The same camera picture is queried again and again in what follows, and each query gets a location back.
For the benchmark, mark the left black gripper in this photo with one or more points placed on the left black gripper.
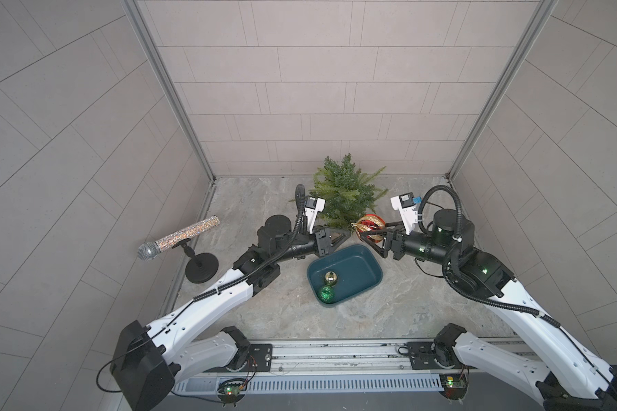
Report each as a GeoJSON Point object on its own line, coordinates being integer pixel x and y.
{"type": "Point", "coordinates": [320, 247]}

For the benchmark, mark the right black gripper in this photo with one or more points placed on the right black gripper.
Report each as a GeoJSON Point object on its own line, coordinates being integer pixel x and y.
{"type": "Point", "coordinates": [396, 241]}

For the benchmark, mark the red gold striped ornament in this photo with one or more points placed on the red gold striped ornament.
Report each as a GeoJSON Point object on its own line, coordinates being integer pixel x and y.
{"type": "Point", "coordinates": [369, 222]}

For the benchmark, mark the small gold ball ornament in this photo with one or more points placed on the small gold ball ornament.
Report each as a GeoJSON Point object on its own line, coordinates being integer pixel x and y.
{"type": "Point", "coordinates": [331, 279]}

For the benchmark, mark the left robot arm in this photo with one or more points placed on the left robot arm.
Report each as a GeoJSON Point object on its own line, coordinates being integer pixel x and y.
{"type": "Point", "coordinates": [150, 359]}

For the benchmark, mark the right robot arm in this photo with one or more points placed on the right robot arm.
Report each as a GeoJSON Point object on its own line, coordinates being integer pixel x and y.
{"type": "Point", "coordinates": [565, 374]}

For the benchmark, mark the small green christmas tree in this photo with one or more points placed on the small green christmas tree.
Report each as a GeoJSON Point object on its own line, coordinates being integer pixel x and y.
{"type": "Point", "coordinates": [348, 191]}

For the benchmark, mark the teal plastic tray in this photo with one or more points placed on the teal plastic tray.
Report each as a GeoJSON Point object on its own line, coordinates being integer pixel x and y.
{"type": "Point", "coordinates": [357, 268]}

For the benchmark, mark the green glitter ball ornament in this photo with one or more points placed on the green glitter ball ornament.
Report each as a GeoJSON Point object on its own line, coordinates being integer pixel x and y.
{"type": "Point", "coordinates": [326, 294]}

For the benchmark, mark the right circuit board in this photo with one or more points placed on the right circuit board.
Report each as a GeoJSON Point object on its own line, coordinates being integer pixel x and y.
{"type": "Point", "coordinates": [455, 387]}

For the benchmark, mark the circuit board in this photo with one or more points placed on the circuit board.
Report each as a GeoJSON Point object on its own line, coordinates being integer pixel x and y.
{"type": "Point", "coordinates": [455, 387]}
{"type": "Point", "coordinates": [232, 391]}

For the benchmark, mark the left circuit board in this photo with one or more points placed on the left circuit board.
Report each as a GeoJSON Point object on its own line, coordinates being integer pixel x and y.
{"type": "Point", "coordinates": [232, 391]}

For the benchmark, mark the glitter microphone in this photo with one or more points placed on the glitter microphone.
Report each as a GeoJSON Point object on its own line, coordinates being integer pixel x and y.
{"type": "Point", "coordinates": [150, 250]}

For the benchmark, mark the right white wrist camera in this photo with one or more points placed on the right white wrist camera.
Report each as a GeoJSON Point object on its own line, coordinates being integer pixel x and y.
{"type": "Point", "coordinates": [407, 206]}

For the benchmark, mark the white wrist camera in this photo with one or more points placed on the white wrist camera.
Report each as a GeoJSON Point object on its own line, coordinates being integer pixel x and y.
{"type": "Point", "coordinates": [313, 206]}
{"type": "Point", "coordinates": [407, 206]}

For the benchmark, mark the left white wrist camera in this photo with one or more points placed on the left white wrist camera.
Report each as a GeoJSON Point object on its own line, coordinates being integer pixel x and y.
{"type": "Point", "coordinates": [313, 206]}

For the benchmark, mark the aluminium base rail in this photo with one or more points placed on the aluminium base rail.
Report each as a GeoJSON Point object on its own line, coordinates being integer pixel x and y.
{"type": "Point", "coordinates": [336, 366]}

